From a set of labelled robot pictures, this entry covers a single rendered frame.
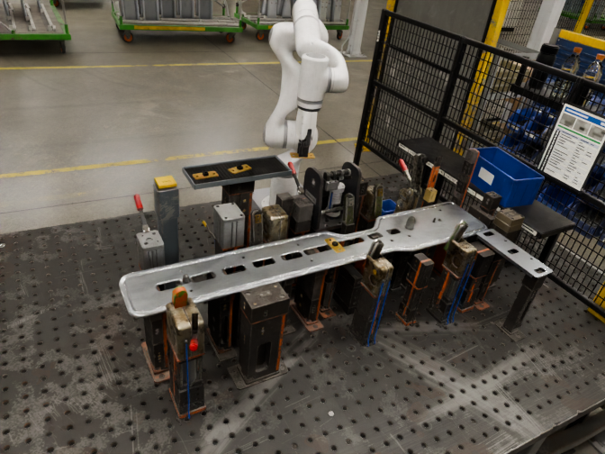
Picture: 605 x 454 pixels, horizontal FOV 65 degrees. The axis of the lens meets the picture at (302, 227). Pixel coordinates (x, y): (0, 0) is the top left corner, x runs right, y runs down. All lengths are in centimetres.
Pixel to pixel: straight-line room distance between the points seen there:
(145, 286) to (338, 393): 68
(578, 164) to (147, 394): 179
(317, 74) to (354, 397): 101
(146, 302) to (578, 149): 170
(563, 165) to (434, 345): 92
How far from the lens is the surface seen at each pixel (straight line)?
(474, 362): 186
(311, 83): 153
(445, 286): 188
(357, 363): 171
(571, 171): 222
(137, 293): 145
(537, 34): 608
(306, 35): 167
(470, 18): 395
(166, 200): 166
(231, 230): 159
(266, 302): 137
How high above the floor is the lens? 195
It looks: 33 degrees down
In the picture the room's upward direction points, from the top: 8 degrees clockwise
